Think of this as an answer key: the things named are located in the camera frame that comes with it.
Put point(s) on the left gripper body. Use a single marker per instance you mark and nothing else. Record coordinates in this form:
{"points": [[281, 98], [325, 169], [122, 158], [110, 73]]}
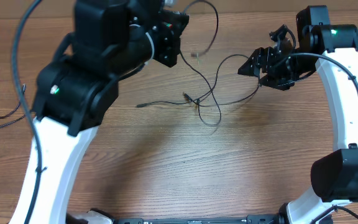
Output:
{"points": [[165, 45]]}

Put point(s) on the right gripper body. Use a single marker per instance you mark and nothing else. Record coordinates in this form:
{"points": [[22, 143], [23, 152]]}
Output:
{"points": [[281, 72]]}

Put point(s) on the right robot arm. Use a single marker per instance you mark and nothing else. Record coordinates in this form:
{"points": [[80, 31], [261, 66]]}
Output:
{"points": [[331, 51]]}

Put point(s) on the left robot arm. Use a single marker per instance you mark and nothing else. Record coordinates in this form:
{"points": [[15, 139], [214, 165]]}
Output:
{"points": [[111, 40]]}

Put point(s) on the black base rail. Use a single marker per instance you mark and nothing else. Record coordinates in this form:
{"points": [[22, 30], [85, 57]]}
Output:
{"points": [[197, 221]]}

